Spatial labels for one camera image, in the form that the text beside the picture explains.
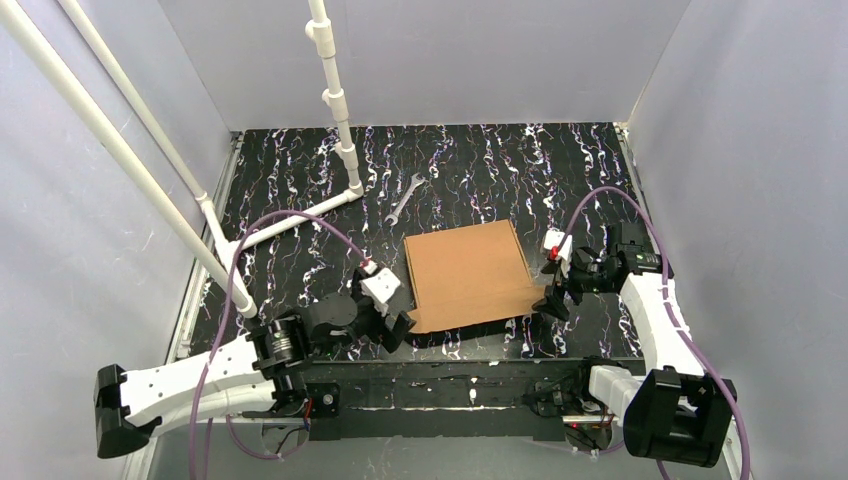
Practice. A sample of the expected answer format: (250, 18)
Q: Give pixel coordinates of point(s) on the brown cardboard box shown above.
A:
(467, 276)

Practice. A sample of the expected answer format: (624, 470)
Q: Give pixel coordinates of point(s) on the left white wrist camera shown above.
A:
(380, 284)

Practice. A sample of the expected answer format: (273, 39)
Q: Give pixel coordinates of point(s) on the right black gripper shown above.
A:
(563, 285)

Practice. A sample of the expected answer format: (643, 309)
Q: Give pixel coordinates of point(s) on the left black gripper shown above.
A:
(390, 319)

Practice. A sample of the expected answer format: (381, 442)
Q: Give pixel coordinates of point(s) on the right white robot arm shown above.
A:
(677, 411)

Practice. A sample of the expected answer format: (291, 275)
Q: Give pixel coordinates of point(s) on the silver wrench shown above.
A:
(416, 181)

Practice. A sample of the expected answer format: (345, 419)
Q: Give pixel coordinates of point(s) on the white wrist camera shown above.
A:
(557, 247)
(380, 284)

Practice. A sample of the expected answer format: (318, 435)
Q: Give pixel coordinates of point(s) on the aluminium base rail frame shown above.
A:
(422, 398)

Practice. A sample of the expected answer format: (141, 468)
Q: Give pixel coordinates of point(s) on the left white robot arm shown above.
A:
(256, 373)

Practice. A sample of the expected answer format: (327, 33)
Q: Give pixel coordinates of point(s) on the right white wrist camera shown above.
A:
(557, 247)

